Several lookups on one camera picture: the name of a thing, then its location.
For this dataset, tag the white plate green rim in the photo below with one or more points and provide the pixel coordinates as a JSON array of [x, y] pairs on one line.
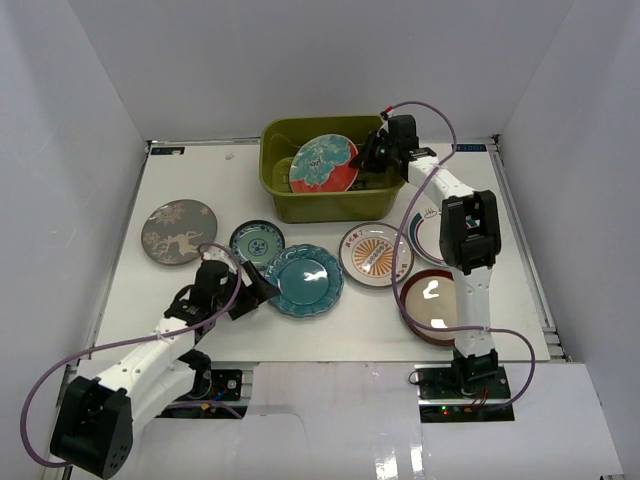
[[423, 232]]

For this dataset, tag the table corner label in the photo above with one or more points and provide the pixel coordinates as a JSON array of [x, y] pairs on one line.
[[166, 151], [471, 147]]

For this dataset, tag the olive green plastic bin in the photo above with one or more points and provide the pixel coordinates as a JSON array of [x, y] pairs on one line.
[[371, 196]]

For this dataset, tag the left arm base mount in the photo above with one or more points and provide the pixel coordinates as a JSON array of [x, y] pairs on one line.
[[218, 395]]

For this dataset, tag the left table corner label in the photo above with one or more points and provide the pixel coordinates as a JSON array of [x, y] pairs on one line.
[[166, 151]]

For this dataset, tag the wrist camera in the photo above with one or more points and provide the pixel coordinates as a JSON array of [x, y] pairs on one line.
[[387, 114], [214, 254]]

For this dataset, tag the teal scalloped plate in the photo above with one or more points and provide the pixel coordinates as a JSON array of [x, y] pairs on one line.
[[310, 280]]

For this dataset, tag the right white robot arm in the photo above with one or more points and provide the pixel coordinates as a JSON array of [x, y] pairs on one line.
[[469, 238]]

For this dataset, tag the grey deer snowflake plate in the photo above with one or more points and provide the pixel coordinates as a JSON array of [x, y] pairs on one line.
[[171, 235]]

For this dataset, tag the red and teal floral plate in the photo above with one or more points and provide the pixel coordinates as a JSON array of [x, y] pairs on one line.
[[322, 165]]

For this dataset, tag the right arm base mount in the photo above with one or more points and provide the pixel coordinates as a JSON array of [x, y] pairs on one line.
[[442, 400]]

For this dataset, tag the white orange sunburst plate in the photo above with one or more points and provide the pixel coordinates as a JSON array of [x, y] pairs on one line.
[[366, 253]]

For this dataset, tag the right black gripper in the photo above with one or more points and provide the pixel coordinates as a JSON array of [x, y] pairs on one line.
[[362, 159]]

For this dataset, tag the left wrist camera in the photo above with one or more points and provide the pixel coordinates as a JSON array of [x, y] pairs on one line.
[[214, 254]]

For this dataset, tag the beige plate dark red rim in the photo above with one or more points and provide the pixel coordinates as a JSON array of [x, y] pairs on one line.
[[429, 298]]

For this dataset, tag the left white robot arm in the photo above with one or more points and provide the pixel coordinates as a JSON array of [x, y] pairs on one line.
[[99, 417]]

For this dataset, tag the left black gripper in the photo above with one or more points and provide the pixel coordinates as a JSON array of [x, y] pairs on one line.
[[248, 288]]

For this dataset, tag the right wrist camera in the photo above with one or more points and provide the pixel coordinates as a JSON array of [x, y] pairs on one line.
[[387, 114]]

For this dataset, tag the right table corner label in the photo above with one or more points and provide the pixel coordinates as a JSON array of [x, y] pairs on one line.
[[471, 147]]

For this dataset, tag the small blue patterned plate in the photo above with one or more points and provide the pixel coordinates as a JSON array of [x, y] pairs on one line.
[[257, 241]]

